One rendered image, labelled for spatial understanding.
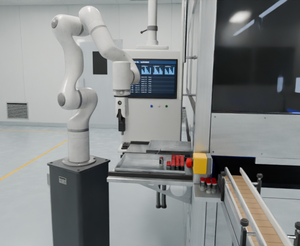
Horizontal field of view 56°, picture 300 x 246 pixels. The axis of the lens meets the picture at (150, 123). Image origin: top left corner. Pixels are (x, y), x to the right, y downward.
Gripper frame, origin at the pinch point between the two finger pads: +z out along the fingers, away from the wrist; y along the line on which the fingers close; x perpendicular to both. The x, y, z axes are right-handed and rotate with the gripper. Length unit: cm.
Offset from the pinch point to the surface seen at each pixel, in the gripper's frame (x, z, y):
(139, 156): -6.3, 20.4, 19.5
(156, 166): -16.7, 22.2, 8.2
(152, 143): -10, 21, 54
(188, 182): -32.8, 22.5, -10.6
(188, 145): -35, 22, 54
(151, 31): -4, -59, 95
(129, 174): -5.0, 21.1, -8.0
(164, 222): -17, 110, 108
